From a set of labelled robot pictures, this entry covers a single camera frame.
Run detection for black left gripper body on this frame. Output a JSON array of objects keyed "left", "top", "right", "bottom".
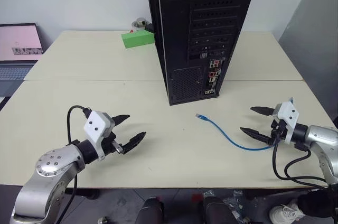
[{"left": 101, "top": 131, "right": 125, "bottom": 156}]

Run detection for clear plastic scraps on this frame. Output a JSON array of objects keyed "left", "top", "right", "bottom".
[{"left": 223, "top": 189, "right": 245, "bottom": 221}]

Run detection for grey partition panel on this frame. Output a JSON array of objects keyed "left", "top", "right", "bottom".
[{"left": 278, "top": 0, "right": 338, "bottom": 130}]

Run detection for white sneaker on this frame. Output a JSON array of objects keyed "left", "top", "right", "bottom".
[{"left": 269, "top": 198, "right": 305, "bottom": 224}]

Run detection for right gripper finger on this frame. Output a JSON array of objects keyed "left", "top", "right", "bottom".
[
  {"left": 249, "top": 106, "right": 276, "bottom": 117},
  {"left": 239, "top": 126, "right": 274, "bottom": 145}
]

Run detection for black trouser leg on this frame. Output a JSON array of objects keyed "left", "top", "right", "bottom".
[{"left": 298, "top": 189, "right": 338, "bottom": 219}]

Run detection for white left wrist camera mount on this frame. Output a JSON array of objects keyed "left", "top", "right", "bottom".
[{"left": 83, "top": 110, "right": 115, "bottom": 161}]

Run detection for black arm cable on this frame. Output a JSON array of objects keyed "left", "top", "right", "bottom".
[
  {"left": 271, "top": 128, "right": 331, "bottom": 189},
  {"left": 56, "top": 105, "right": 92, "bottom": 224}
]

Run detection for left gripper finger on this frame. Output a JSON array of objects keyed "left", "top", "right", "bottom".
[
  {"left": 112, "top": 114, "right": 131, "bottom": 130},
  {"left": 121, "top": 130, "right": 147, "bottom": 155}
]

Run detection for green box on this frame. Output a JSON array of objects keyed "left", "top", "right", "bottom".
[{"left": 120, "top": 30, "right": 155, "bottom": 50}]

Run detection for black computer tower case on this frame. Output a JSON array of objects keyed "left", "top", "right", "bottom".
[{"left": 144, "top": 0, "right": 261, "bottom": 106}]

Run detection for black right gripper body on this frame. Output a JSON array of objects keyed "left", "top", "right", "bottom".
[{"left": 269, "top": 119, "right": 288, "bottom": 146}]

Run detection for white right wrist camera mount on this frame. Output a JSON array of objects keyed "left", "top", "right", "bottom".
[{"left": 273, "top": 98, "right": 299, "bottom": 144}]

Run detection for blue ethernet cable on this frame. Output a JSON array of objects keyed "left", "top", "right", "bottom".
[{"left": 195, "top": 113, "right": 277, "bottom": 152}]

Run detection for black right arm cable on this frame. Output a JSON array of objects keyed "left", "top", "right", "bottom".
[{"left": 271, "top": 128, "right": 331, "bottom": 189}]

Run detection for dark rounded shape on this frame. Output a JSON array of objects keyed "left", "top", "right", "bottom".
[
  {"left": 201, "top": 195, "right": 236, "bottom": 224},
  {"left": 135, "top": 195, "right": 165, "bottom": 224}
]

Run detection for laptop with pink screen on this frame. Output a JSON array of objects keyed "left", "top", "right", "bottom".
[{"left": 0, "top": 23, "right": 46, "bottom": 98}]

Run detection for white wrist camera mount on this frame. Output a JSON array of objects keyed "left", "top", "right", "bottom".
[
  {"left": 273, "top": 98, "right": 299, "bottom": 144},
  {"left": 83, "top": 110, "right": 115, "bottom": 161}
]

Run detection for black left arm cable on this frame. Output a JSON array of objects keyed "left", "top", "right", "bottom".
[{"left": 56, "top": 105, "right": 92, "bottom": 224}]

